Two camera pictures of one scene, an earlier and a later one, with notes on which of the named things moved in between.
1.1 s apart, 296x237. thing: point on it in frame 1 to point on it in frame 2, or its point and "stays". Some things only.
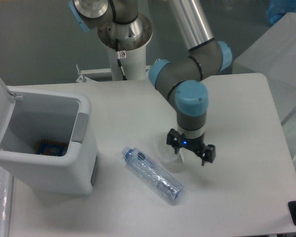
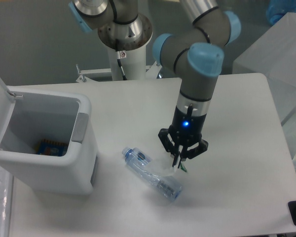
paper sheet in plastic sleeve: x=1 y=186 stays
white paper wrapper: x=167 y=154 to x=166 y=168
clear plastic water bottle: x=149 y=172 stays
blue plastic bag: x=276 y=9 stays
